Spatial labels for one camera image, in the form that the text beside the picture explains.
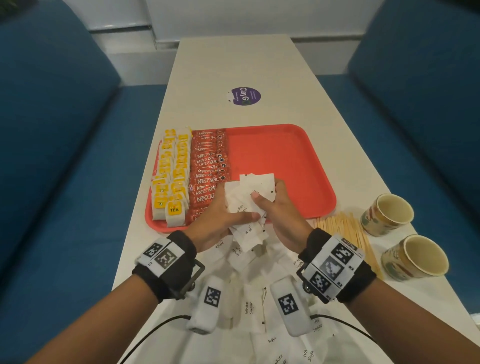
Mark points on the person's right hand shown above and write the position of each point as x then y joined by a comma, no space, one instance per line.
287,223

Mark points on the person's left hand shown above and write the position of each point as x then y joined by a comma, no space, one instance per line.
210,225

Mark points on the person's right thumb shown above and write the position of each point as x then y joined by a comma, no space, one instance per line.
260,200

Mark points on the person's left thumb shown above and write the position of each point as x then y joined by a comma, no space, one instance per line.
245,218

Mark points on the bundle of white sugar sachets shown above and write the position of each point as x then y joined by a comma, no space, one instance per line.
240,197

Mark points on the person's right forearm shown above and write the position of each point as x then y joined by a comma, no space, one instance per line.
412,330

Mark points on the person's left forearm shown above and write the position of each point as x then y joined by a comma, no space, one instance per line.
101,326

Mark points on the red plastic tray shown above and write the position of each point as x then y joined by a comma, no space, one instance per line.
285,165

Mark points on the row of red coffee sticks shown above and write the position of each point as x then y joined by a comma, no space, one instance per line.
208,165

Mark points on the row of yellow tea bags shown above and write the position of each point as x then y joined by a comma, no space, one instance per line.
170,176

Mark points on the left black marker wristband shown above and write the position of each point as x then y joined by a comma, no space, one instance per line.
167,258

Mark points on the black marker wristband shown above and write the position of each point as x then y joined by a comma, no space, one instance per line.
332,268
167,258

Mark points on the pile of wooden stirrers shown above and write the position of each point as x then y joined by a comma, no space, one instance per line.
348,232

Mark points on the right black marker wristband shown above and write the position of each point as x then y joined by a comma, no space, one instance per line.
332,268

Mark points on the round purple sticker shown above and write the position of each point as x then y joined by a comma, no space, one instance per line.
245,96

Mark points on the pile of loose sugar packets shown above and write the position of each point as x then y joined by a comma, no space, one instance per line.
258,330

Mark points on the patterned paper cup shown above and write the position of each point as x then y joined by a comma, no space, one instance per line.
378,221
401,264

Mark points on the blue sofa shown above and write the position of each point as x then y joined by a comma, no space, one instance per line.
420,93
56,150

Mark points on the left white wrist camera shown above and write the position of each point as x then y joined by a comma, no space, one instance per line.
208,303

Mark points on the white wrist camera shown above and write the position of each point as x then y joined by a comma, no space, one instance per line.
290,305
208,303

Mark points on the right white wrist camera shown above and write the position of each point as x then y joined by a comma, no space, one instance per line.
290,305

